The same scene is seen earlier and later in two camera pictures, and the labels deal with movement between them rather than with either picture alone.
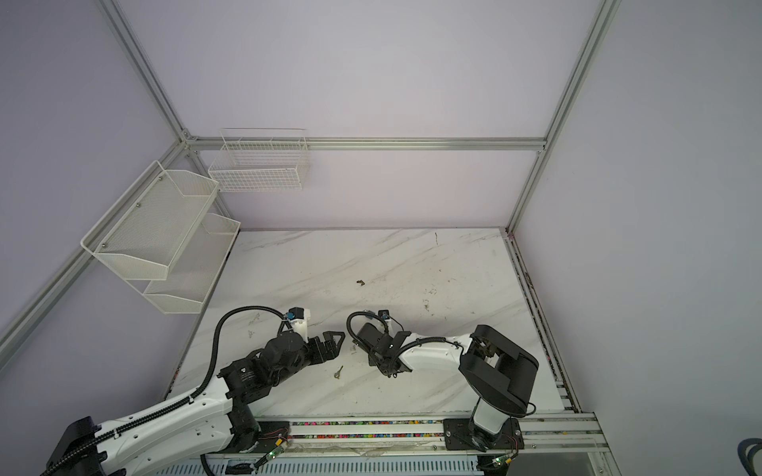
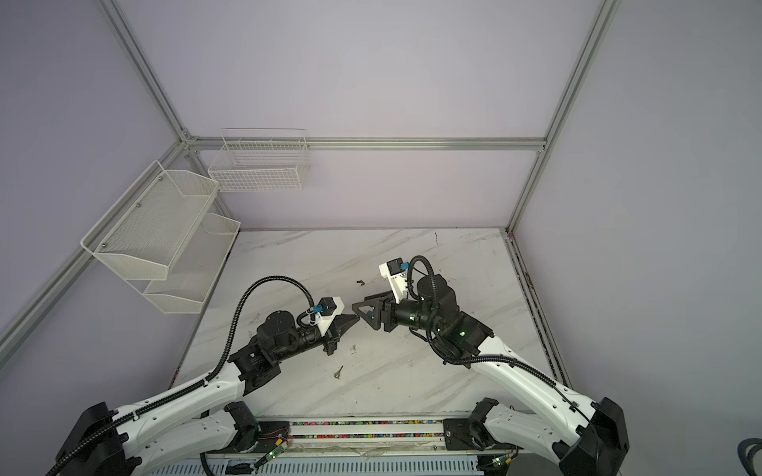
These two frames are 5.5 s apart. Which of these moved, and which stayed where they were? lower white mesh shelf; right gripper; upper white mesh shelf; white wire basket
Moved: right gripper
Stayed: white wire basket; lower white mesh shelf; upper white mesh shelf
